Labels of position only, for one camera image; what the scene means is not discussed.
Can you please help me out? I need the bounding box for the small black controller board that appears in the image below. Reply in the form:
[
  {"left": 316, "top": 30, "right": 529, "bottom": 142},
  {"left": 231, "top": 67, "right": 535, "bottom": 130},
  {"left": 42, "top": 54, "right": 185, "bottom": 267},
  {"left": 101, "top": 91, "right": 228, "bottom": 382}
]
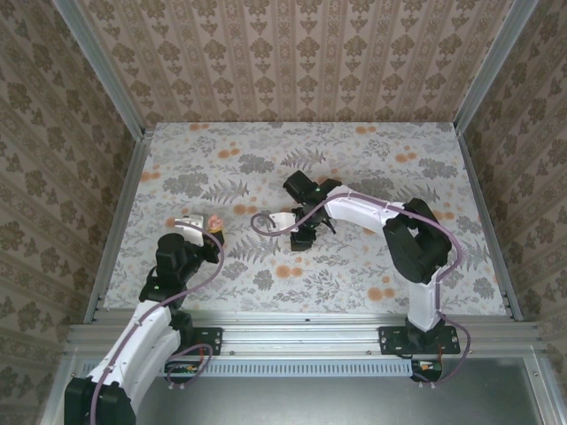
[
  {"left": 410, "top": 358, "right": 444, "bottom": 384},
  {"left": 164, "top": 360, "right": 201, "bottom": 385}
]

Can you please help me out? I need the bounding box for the grey metal sheet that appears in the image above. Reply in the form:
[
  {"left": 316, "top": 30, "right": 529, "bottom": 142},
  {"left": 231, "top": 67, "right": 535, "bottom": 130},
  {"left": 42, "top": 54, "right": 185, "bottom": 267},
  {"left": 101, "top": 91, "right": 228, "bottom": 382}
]
[{"left": 66, "top": 359, "right": 546, "bottom": 425}]

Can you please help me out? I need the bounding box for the aluminium table side rail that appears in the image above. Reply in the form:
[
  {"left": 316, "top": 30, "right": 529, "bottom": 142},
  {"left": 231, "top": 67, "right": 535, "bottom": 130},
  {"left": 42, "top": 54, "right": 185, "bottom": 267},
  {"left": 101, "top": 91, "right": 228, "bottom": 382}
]
[
  {"left": 84, "top": 126, "right": 155, "bottom": 322},
  {"left": 454, "top": 123, "right": 524, "bottom": 322}
]

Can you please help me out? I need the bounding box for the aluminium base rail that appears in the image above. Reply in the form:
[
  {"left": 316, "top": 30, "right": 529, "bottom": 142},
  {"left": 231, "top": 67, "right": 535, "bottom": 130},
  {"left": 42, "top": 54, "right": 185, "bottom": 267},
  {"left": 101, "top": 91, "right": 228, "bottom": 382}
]
[{"left": 66, "top": 311, "right": 547, "bottom": 358}]

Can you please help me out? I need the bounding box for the grey slotted cable duct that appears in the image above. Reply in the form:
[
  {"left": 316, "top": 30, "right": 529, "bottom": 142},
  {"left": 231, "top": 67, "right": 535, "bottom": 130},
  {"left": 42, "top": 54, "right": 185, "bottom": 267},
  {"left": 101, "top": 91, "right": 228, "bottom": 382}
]
[{"left": 82, "top": 359, "right": 416, "bottom": 378}]

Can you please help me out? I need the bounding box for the aluminium frame post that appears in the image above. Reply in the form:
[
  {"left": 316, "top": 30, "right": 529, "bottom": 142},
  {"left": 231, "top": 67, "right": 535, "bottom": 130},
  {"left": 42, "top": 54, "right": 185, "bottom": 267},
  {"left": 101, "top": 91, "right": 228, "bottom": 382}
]
[
  {"left": 454, "top": 0, "right": 540, "bottom": 132},
  {"left": 51, "top": 0, "right": 147, "bottom": 139}
]

